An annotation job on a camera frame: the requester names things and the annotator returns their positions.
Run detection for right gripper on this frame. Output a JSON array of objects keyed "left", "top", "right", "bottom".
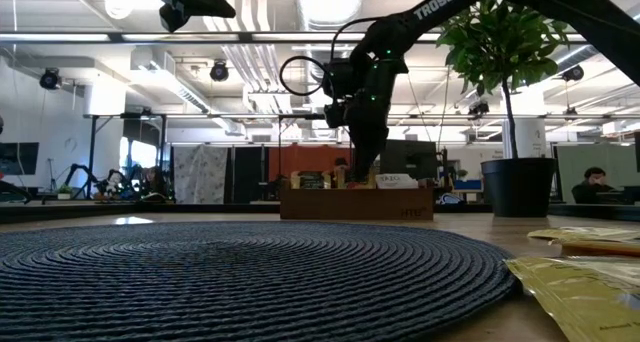
[{"left": 344, "top": 56, "right": 409, "bottom": 184}]

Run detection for white tea packet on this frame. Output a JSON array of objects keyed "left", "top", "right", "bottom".
[{"left": 374, "top": 173, "right": 420, "bottom": 190}]

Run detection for wooden tea organizer box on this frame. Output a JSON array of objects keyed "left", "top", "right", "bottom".
[{"left": 279, "top": 174, "right": 435, "bottom": 222}]

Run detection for black computer monitor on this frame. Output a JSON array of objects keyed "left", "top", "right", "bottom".
[{"left": 379, "top": 138, "right": 440, "bottom": 181}]

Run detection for black partition panel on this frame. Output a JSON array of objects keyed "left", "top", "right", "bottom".
[{"left": 232, "top": 145, "right": 266, "bottom": 203}]

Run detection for white round pillar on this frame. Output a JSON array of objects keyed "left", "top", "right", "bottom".
[{"left": 501, "top": 118, "right": 549, "bottom": 160}]

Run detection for patterned fabric divider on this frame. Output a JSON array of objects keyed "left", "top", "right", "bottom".
[{"left": 172, "top": 145, "right": 230, "bottom": 205}]

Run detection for potted green plant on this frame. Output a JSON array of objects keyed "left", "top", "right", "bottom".
[{"left": 433, "top": 0, "right": 572, "bottom": 219}]

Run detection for round dark woven placemat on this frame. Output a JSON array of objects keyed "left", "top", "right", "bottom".
[{"left": 0, "top": 220, "right": 520, "bottom": 342}]

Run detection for grey partition panel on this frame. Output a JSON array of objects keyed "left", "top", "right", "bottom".
[{"left": 554, "top": 142, "right": 637, "bottom": 204}]

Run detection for background robot arms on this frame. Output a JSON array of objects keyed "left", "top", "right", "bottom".
[{"left": 62, "top": 162, "right": 101, "bottom": 199}]

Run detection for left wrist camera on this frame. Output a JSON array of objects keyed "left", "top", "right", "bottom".
[{"left": 158, "top": 2, "right": 193, "bottom": 34}]

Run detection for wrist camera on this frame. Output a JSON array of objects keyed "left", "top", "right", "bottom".
[
  {"left": 158, "top": 2, "right": 193, "bottom": 34},
  {"left": 322, "top": 57, "right": 357, "bottom": 129}
]

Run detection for orange partition wall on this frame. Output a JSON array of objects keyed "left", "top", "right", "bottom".
[{"left": 267, "top": 144, "right": 354, "bottom": 183}]

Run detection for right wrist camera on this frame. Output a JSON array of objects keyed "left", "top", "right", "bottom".
[{"left": 322, "top": 57, "right": 357, "bottom": 129}]

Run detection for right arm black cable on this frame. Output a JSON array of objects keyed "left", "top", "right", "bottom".
[{"left": 278, "top": 16, "right": 384, "bottom": 97}]

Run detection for black aluminium table frame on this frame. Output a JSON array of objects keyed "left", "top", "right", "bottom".
[{"left": 0, "top": 200, "right": 640, "bottom": 224}]

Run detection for black metal frame stand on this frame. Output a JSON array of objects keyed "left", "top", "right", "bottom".
[{"left": 82, "top": 112, "right": 169, "bottom": 201}]

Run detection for black wall screen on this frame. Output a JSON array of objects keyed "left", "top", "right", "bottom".
[{"left": 0, "top": 141, "right": 40, "bottom": 176}]

